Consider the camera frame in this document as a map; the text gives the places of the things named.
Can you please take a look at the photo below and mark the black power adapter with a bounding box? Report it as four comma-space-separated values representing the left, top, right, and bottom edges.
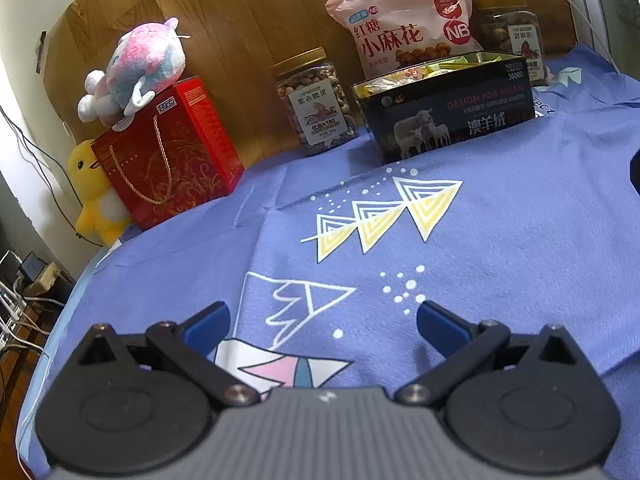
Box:
17, 252, 48, 281

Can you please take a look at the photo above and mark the light wooden board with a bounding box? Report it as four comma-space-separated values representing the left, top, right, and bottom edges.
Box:
42, 0, 416, 161

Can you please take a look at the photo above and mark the black wall cable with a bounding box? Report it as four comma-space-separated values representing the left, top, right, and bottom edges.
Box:
0, 107, 101, 248

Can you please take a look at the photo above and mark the dark rounded wooden board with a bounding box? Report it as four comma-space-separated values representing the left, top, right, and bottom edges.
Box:
465, 0, 576, 56

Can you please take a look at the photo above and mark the red gift box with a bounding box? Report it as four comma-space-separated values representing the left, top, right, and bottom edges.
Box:
91, 76, 246, 231

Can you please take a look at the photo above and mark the pecan jar with gold lid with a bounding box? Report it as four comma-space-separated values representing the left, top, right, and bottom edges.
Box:
472, 0, 546, 86

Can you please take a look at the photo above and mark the pink snack bag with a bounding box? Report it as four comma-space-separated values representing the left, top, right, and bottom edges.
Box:
325, 0, 483, 81

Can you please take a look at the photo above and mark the yellow plush duck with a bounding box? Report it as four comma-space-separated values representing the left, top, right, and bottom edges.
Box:
67, 139, 133, 248

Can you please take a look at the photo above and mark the peanut jar with gold lid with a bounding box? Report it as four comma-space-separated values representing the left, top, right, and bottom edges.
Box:
270, 47, 358, 156

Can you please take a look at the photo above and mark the white cable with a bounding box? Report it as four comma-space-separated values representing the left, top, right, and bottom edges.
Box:
535, 0, 626, 73

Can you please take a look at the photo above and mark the pink plush toy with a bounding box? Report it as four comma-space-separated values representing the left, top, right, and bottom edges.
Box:
77, 17, 191, 126

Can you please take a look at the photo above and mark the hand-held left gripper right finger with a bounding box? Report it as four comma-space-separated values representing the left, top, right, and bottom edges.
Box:
396, 301, 583, 408

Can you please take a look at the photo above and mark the black tin box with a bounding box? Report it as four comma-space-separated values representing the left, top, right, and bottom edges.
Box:
351, 51, 538, 163

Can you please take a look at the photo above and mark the pile of snacks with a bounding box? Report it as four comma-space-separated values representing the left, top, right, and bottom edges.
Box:
360, 55, 506, 93

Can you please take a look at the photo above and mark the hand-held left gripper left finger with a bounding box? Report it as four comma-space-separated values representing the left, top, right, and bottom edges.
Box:
75, 301, 262, 407

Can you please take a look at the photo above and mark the white power strip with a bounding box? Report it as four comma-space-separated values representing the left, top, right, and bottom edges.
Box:
0, 280, 26, 326

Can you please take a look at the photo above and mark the blue printed cloth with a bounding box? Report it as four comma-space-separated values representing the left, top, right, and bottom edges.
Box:
15, 42, 640, 480

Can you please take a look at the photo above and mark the beige power adapter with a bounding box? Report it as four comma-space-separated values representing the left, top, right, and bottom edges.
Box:
27, 262, 61, 296

